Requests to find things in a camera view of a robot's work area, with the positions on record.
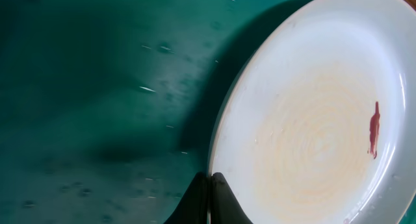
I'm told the teal plastic tray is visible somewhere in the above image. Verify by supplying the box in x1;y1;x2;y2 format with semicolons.
1;0;312;223

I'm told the light blue plate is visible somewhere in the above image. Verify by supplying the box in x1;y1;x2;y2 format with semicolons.
209;0;415;223

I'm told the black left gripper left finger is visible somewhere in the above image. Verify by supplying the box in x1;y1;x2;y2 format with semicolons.
164;172;209;224

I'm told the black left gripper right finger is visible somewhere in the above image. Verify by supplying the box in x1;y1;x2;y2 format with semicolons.
209;172;252;224

